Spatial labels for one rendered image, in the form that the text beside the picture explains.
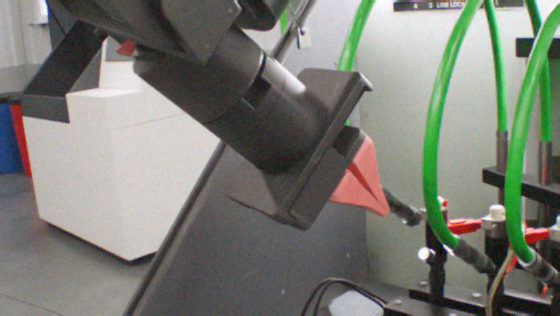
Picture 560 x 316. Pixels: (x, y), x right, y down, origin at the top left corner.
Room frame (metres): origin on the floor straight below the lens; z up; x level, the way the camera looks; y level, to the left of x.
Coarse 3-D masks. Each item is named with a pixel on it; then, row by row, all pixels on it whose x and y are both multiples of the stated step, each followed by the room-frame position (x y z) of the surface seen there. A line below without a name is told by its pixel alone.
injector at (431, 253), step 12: (444, 216) 0.72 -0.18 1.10; (432, 240) 0.72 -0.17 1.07; (420, 252) 0.71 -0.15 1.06; (432, 252) 0.71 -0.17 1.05; (444, 252) 0.72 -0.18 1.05; (432, 264) 0.72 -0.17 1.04; (432, 276) 0.72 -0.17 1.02; (444, 276) 0.73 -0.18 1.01; (432, 288) 0.72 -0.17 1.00; (432, 300) 0.72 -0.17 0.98
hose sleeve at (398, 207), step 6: (384, 192) 0.64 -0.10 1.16; (390, 198) 0.64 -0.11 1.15; (396, 198) 0.65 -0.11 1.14; (390, 204) 0.65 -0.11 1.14; (396, 204) 0.65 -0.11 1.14; (402, 204) 0.66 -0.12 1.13; (390, 210) 0.65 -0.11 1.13; (396, 210) 0.66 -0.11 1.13; (402, 210) 0.66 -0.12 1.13; (408, 210) 0.67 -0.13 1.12; (396, 216) 0.67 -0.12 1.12; (402, 216) 0.67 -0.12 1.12; (408, 216) 0.67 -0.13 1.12
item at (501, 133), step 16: (368, 0) 0.64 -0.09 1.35; (368, 16) 0.63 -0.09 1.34; (496, 16) 0.85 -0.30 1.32; (352, 32) 0.62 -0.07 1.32; (496, 32) 0.85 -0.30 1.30; (352, 48) 0.61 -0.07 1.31; (496, 48) 0.86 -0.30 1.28; (352, 64) 0.61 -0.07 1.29; (496, 64) 0.86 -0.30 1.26; (496, 80) 0.87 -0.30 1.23; (496, 96) 0.87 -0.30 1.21
